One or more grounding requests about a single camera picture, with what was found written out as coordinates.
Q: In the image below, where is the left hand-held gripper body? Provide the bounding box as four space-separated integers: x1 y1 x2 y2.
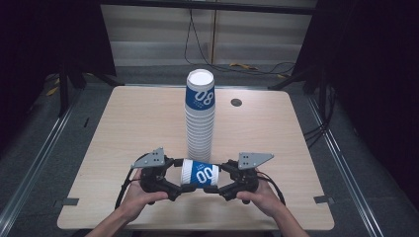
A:
130 146 176 196

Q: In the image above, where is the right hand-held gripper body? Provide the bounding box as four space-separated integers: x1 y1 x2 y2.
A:
226 151 276 196

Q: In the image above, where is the blue and white paper cup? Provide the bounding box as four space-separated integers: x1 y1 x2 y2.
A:
180 158 220 189

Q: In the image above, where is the stack of nested paper cups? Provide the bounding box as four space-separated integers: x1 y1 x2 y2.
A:
184 68 217 163

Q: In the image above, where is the person's left hand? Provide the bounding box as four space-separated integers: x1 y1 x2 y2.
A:
120 167 170 224

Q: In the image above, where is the person's right hand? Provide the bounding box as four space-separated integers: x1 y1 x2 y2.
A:
235 177 287 219

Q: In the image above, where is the grey tape strip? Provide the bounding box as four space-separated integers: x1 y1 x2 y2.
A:
53 197 80 207
312 195 335 204

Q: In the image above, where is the black metal stand leg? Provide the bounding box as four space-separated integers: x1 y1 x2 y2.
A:
267 67 319 91

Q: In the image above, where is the black metal stand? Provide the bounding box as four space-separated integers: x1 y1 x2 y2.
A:
57 63 87 117

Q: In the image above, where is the black horizontal bar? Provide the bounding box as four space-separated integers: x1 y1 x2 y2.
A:
98 0 318 16

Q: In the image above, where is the black curtain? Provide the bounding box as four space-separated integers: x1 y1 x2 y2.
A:
291 0 419 211
0 0 117 156

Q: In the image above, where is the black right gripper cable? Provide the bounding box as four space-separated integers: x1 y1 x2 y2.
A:
256 170 287 207

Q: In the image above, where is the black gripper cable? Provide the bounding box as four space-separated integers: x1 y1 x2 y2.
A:
256 170 287 207
114 152 150 210

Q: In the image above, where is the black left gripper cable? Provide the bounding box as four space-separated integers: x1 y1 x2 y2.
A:
114 152 150 210

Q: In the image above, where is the bundle of black cables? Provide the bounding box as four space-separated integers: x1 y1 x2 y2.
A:
302 82 338 150

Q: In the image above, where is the metal floor rail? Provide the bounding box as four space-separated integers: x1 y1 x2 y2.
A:
305 94 389 237
0 88 84 230

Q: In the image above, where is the black floor cable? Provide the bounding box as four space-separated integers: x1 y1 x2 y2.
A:
213 61 296 76

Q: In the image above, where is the black hanging cable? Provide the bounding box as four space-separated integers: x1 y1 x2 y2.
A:
183 9 218 68

